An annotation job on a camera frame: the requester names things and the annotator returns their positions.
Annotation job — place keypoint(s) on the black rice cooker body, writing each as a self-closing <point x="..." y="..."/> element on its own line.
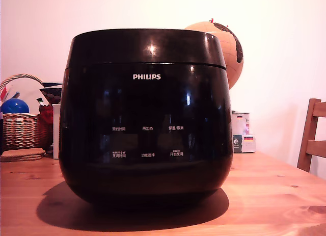
<point x="145" y="144"/>

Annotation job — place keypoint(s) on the black rice cooker lid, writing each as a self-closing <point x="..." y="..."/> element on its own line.
<point x="145" y="47"/>

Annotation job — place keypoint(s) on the white box with flags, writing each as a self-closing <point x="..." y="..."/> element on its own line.
<point x="243" y="134"/>

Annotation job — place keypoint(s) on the cork globe with pins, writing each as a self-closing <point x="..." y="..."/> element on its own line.
<point x="229" y="50"/>

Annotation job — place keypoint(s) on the blue patterned bowl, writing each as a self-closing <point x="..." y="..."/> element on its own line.
<point x="52" y="92"/>

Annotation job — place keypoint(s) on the red knitted item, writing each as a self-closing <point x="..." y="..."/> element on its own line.
<point x="47" y="113"/>

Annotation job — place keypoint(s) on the woven wicker basket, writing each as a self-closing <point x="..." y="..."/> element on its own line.
<point x="23" y="130"/>

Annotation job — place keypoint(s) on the stack of cork coasters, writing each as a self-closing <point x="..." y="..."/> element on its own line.
<point x="21" y="154"/>

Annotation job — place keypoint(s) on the blue ball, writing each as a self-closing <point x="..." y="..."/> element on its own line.
<point x="14" y="106"/>

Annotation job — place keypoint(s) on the wooden chair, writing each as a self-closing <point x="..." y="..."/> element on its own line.
<point x="312" y="136"/>

